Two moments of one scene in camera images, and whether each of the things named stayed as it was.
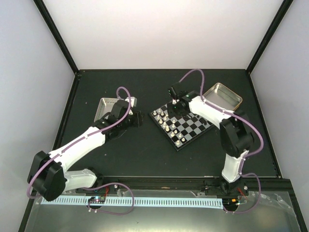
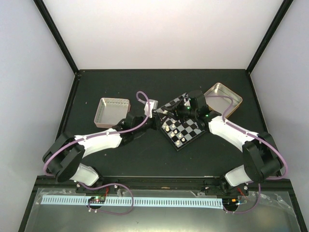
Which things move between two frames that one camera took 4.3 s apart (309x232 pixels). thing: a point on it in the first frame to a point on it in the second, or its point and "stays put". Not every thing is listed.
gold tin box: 222,96 stays put
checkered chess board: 181,130 stays put
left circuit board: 97,199 stays put
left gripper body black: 137,122 to 155,125
